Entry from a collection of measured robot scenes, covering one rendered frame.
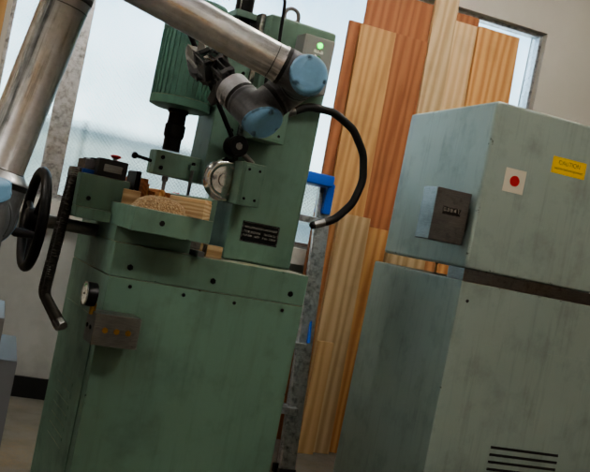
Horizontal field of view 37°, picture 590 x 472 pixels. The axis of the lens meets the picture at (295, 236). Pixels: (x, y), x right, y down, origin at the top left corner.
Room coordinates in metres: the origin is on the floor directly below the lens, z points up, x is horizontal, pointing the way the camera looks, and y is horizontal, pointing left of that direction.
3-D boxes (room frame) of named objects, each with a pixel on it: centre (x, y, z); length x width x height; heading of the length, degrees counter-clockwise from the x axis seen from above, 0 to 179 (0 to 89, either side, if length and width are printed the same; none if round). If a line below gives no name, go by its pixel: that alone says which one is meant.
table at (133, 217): (2.46, 0.48, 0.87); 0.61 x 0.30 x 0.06; 27
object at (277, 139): (2.50, 0.14, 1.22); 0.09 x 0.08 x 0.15; 117
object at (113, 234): (2.51, 0.46, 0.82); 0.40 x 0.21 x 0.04; 27
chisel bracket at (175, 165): (2.55, 0.38, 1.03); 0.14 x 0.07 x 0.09; 117
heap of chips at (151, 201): (2.25, 0.35, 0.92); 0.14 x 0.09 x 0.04; 117
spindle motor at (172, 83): (2.54, 0.40, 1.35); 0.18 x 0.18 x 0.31
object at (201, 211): (2.49, 0.38, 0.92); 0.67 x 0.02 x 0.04; 27
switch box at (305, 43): (2.56, 0.05, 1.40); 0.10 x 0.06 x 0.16; 117
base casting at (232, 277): (2.60, 0.29, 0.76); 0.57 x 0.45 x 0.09; 117
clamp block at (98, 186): (2.42, 0.56, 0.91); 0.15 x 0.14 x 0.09; 27
